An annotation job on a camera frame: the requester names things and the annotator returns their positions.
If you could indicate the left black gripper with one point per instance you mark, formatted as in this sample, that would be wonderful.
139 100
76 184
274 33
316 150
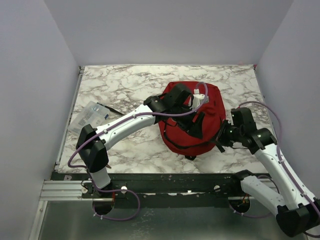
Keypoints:
197 131

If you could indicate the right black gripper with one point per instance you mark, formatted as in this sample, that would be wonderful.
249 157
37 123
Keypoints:
220 136

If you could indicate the clear plastic organizer box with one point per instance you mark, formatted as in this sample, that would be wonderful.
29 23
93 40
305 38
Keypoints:
93 114

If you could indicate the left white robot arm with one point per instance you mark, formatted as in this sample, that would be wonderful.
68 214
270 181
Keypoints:
179 104

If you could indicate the red backpack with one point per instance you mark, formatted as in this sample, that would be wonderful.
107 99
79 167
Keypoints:
179 141

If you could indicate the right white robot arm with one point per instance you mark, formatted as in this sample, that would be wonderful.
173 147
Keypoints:
295 207

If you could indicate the aluminium mounting rail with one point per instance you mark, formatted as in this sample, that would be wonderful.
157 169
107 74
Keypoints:
73 191

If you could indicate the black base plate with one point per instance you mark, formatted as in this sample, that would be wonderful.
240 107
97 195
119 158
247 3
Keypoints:
220 190

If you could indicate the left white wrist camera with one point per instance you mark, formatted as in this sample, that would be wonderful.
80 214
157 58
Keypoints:
199 99

